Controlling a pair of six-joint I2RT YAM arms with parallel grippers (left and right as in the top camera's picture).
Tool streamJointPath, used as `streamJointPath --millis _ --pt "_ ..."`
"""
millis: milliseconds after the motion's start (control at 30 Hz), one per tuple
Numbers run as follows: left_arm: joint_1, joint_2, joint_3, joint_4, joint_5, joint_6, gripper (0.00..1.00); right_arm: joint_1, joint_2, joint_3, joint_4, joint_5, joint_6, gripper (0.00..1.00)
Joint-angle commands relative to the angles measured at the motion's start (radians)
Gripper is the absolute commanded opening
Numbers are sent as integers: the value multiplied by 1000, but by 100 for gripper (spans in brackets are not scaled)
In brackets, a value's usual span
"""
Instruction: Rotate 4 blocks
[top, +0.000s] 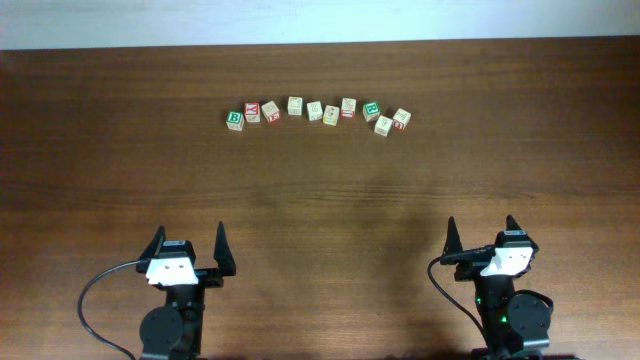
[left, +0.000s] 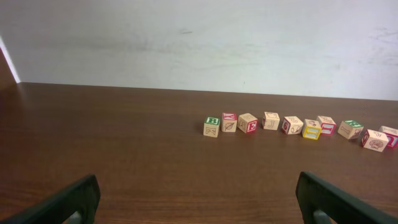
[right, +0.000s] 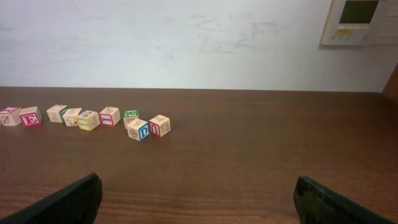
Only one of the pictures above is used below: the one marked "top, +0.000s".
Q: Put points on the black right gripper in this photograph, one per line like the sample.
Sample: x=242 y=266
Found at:
x=453 y=244

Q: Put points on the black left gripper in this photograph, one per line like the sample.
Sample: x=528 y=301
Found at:
x=212 y=277

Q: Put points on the wooden block red letter D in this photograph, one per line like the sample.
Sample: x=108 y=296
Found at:
x=401 y=119

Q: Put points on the wooden block letter H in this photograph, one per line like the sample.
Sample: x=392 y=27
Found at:
x=383 y=126

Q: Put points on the wooden block number five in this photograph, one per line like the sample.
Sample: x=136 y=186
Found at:
x=314 y=110

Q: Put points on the wooden block yellow side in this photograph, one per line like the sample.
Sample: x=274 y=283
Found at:
x=331 y=115

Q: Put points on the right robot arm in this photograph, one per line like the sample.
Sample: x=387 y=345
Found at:
x=513 y=323

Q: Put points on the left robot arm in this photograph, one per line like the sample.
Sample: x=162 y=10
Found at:
x=174 y=330

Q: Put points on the green letter B block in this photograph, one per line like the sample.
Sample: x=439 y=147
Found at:
x=235 y=121

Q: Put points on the red letter Y block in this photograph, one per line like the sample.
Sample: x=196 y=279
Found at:
x=252 y=112

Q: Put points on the red letter E block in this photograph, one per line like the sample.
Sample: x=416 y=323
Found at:
x=271 y=111

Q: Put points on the green letter R block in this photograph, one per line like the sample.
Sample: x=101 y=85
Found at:
x=371 y=111

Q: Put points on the plain wooden block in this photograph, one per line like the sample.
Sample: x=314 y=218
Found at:
x=295 y=106

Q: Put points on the wooden block red side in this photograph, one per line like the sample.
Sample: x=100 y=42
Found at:
x=348 y=108

